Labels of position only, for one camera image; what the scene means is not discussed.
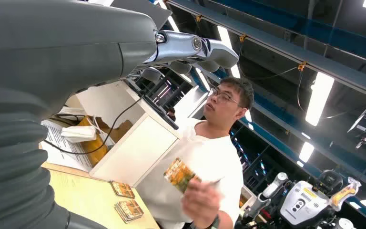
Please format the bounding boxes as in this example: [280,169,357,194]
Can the person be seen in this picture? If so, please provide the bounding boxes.
[135,76,254,229]

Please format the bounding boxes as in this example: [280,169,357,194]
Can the yellow card stack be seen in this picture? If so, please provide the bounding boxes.
[114,199,144,224]
[110,180,136,199]

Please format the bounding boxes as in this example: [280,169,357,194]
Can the white desk riser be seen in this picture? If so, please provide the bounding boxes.
[75,80,182,187]

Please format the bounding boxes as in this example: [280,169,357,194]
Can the printed paper sheet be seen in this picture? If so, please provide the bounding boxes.
[39,120,116,173]

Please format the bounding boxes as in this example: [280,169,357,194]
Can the white folded mask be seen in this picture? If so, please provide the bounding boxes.
[60,125,98,144]

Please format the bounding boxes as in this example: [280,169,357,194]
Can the humanoid robot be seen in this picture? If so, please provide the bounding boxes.
[235,170,362,229]

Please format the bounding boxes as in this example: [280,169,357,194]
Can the brown cardboard box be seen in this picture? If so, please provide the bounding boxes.
[77,115,133,167]

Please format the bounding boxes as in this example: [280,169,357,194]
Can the eyeglasses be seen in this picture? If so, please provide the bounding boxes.
[208,88,242,107]

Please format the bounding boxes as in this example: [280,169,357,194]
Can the pale wooden desk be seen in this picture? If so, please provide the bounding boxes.
[42,163,160,229]

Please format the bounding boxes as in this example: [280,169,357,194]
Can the grey ceiling beam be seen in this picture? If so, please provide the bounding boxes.
[165,0,366,99]

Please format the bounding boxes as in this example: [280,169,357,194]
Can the black hanging device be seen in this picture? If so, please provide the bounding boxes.
[347,107,366,149]

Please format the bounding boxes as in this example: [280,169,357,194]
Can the black charging cable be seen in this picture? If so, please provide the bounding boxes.
[42,94,144,156]

